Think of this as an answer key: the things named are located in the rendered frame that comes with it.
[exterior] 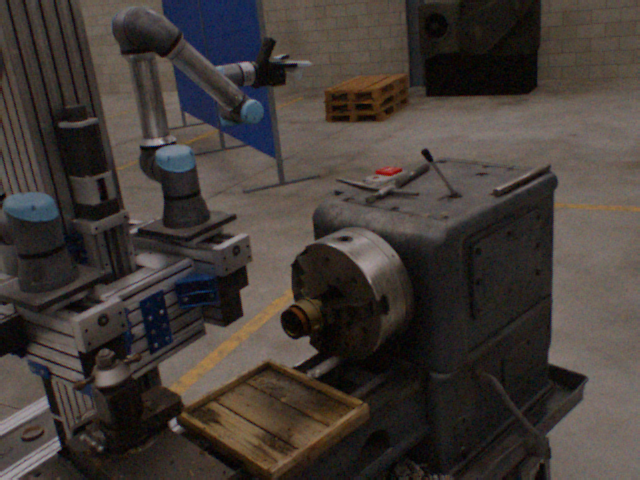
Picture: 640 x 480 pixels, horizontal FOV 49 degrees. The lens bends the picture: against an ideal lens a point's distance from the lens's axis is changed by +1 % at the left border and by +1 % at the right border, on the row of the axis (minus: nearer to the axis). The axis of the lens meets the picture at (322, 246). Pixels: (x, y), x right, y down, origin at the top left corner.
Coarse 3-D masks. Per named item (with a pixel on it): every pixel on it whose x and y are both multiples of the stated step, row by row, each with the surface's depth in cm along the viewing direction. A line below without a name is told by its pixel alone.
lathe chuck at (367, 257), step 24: (336, 240) 167; (360, 240) 167; (336, 264) 166; (360, 264) 161; (384, 264) 164; (336, 288) 178; (360, 288) 162; (384, 288) 161; (336, 336) 175; (360, 336) 168; (384, 336) 164
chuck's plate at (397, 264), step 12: (348, 228) 175; (360, 228) 173; (372, 240) 168; (384, 240) 169; (384, 252) 166; (396, 264) 166; (408, 276) 167; (408, 288) 166; (408, 300) 167; (408, 312) 168; (408, 324) 171
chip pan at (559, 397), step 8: (560, 392) 219; (568, 392) 218; (552, 400) 215; (560, 400) 215; (544, 408) 212; (552, 408) 211; (536, 416) 208; (520, 424) 206; (512, 432) 203; (520, 432) 202; (504, 440) 199; (512, 440) 199; (496, 448) 197; (504, 448) 196; (488, 456) 194; (496, 456) 193; (480, 464) 191; (488, 464) 191; (472, 472) 188; (480, 472) 188
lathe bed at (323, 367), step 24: (312, 360) 190; (336, 360) 187; (360, 360) 191; (336, 384) 185; (360, 384) 180; (384, 384) 178; (408, 384) 173; (384, 408) 166; (408, 408) 176; (360, 432) 164; (384, 432) 173; (408, 432) 178; (216, 456) 158; (336, 456) 159; (360, 456) 172; (384, 456) 172
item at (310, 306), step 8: (296, 304) 163; (304, 304) 163; (312, 304) 163; (320, 304) 165; (288, 312) 161; (296, 312) 160; (304, 312) 161; (312, 312) 162; (320, 312) 162; (288, 320) 165; (296, 320) 160; (304, 320) 160; (312, 320) 161; (320, 320) 163; (288, 328) 165; (296, 328) 165; (304, 328) 160; (312, 328) 162; (320, 328) 164; (296, 336) 162; (304, 336) 164
